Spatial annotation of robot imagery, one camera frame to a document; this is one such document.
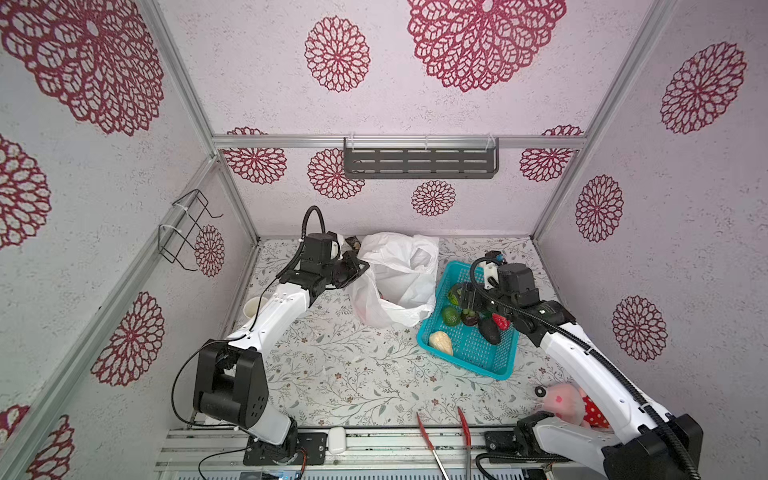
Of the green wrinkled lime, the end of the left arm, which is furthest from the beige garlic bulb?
the end of the left arm

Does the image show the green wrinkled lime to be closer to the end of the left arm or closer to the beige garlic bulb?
the beige garlic bulb

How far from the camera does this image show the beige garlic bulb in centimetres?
87
